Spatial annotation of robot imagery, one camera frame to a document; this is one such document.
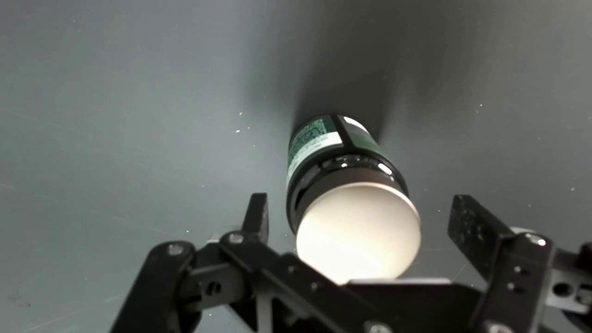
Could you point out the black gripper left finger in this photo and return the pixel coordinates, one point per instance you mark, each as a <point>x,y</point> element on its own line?
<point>256,219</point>

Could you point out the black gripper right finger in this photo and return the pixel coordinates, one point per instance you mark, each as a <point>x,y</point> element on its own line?
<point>478,233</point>

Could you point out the dark bottle with white cap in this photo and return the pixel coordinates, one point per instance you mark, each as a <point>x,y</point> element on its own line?
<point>348,204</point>

